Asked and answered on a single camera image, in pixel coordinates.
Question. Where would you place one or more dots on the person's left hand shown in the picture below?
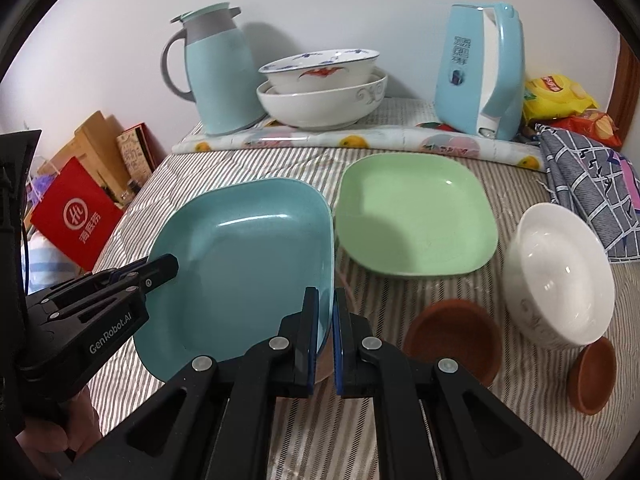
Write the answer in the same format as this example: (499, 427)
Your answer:
(41, 439)

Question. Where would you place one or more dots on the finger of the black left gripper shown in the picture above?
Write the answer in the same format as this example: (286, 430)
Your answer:
(155, 268)

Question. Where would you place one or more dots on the green square plate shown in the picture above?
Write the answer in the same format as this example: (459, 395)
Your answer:
(414, 216)

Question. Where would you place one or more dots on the teal thermos jug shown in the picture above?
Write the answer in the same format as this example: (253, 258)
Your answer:
(220, 69)

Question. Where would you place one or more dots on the large white bowl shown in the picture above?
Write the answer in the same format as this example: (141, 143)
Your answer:
(327, 109)

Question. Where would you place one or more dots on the brown cardboard box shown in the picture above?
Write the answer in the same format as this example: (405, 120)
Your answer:
(94, 146)

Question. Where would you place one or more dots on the light blue electric kettle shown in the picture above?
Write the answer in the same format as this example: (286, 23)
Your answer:
(480, 83)

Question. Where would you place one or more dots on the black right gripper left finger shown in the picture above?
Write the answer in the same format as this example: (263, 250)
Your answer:
(212, 420)

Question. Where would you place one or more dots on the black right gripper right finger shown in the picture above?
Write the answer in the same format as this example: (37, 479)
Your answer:
(434, 420)

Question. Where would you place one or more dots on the blue patterned white bowl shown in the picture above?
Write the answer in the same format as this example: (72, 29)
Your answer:
(320, 70)

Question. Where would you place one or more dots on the orange snack bag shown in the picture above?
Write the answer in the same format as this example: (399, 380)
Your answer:
(593, 124)

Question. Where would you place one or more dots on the white ceramic bowl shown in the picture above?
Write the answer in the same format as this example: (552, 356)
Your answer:
(556, 279)

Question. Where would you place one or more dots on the large brown saucer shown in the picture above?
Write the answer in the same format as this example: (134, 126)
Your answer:
(460, 330)

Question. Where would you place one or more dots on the brown patterned box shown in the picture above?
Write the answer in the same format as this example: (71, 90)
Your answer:
(137, 153)

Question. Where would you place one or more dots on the fruit pattern rolled mat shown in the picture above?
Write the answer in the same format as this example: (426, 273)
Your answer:
(419, 139)

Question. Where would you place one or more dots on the grey checked cloth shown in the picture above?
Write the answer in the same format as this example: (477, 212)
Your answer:
(598, 184)

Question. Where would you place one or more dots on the teal square plate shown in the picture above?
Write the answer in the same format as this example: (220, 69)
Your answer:
(246, 253)

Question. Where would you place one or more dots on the red paper bag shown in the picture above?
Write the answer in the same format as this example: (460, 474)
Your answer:
(76, 215)

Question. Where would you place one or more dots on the yellow chip bag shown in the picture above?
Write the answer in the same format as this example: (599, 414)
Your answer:
(554, 97)

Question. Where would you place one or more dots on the small brown saucer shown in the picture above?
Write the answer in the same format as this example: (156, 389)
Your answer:
(592, 377)

